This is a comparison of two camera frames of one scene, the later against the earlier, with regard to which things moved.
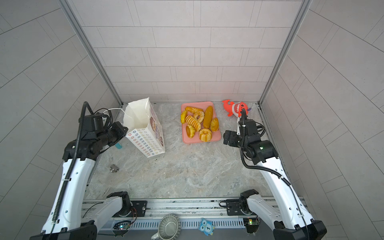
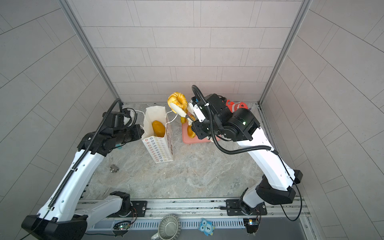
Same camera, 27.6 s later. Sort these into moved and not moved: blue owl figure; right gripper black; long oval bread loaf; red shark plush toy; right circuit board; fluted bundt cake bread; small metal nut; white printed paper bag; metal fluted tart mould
Moved: right gripper black; white printed paper bag; long oval bread loaf; fluted bundt cake bread
Not moved: metal fluted tart mould; blue owl figure; small metal nut; right circuit board; red shark plush toy
